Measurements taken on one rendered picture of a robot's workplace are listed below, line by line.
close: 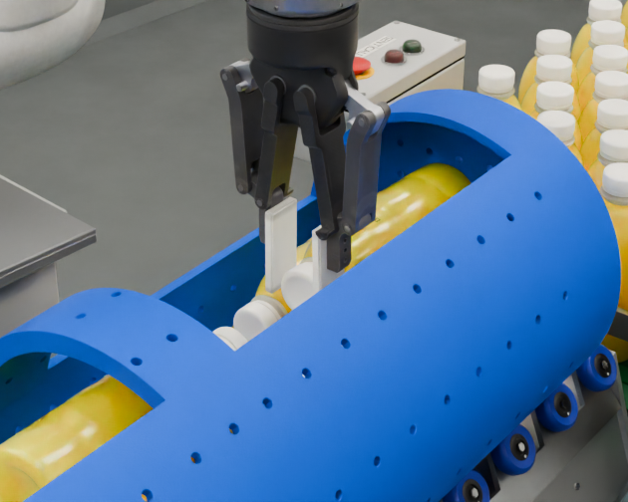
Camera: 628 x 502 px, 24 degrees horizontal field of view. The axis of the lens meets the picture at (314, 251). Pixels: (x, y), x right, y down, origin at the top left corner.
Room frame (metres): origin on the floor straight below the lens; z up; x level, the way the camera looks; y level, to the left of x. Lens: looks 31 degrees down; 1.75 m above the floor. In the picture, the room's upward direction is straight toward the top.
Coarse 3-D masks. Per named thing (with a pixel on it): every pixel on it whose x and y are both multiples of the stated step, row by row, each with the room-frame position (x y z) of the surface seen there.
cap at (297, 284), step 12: (300, 264) 0.92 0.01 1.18; (312, 264) 0.92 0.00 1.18; (288, 276) 0.92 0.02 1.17; (300, 276) 0.91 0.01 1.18; (312, 276) 0.91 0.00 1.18; (288, 288) 0.92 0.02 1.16; (300, 288) 0.91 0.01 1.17; (312, 288) 0.90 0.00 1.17; (288, 300) 0.92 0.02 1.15; (300, 300) 0.91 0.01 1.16
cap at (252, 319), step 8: (248, 304) 0.96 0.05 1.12; (256, 304) 0.95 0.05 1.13; (264, 304) 0.95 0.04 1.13; (240, 312) 0.95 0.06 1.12; (248, 312) 0.95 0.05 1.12; (256, 312) 0.94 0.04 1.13; (264, 312) 0.94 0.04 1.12; (272, 312) 0.95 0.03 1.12; (240, 320) 0.95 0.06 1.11; (248, 320) 0.95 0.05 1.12; (256, 320) 0.94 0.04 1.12; (264, 320) 0.94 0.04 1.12; (272, 320) 0.94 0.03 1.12; (240, 328) 0.95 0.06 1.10; (248, 328) 0.95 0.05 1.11; (256, 328) 0.94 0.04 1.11; (264, 328) 0.94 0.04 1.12; (248, 336) 0.95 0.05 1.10
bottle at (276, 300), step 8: (296, 248) 1.02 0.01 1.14; (304, 248) 1.01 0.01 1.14; (296, 256) 1.00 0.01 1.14; (296, 264) 0.99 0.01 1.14; (264, 280) 0.99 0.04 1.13; (264, 288) 0.98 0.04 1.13; (280, 288) 0.97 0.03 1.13; (256, 296) 0.97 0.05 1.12; (264, 296) 0.96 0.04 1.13; (272, 296) 0.97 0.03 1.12; (280, 296) 0.96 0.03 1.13; (272, 304) 0.96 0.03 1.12; (280, 304) 0.96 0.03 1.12; (280, 312) 0.95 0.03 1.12; (288, 312) 0.96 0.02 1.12
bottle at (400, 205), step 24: (432, 168) 1.06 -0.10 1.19; (456, 168) 1.06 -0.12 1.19; (384, 192) 1.02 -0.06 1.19; (408, 192) 1.01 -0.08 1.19; (432, 192) 1.02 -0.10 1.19; (456, 192) 1.04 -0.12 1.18; (384, 216) 0.98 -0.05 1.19; (408, 216) 0.99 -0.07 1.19; (360, 240) 0.94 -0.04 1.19; (384, 240) 0.95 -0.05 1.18
